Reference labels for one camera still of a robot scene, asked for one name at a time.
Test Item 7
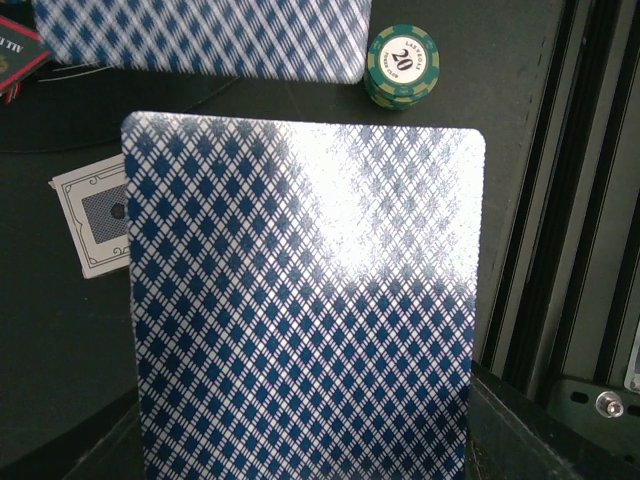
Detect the red triangular all-in marker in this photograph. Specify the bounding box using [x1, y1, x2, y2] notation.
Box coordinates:
[0, 16, 52, 104]

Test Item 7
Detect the blue patterned card deck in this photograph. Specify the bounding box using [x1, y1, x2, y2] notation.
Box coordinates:
[122, 112, 486, 479]

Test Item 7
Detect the round black poker mat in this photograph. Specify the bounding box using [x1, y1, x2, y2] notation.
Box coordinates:
[1, 68, 235, 153]

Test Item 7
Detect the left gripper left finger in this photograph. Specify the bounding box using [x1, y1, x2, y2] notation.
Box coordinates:
[1, 394, 145, 479]

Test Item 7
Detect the black aluminium mounting rail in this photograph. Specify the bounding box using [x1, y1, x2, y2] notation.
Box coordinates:
[474, 0, 640, 451]

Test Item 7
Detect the white playing card box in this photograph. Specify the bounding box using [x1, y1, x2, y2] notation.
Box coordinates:
[49, 154, 130, 279]

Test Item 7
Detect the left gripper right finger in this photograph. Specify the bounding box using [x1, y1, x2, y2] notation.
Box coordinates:
[466, 363, 639, 479]

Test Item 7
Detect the blue card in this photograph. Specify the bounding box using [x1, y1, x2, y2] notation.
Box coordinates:
[33, 0, 372, 84]

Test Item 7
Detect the green poker chip stack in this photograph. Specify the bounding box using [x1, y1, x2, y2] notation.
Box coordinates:
[364, 24, 440, 111]

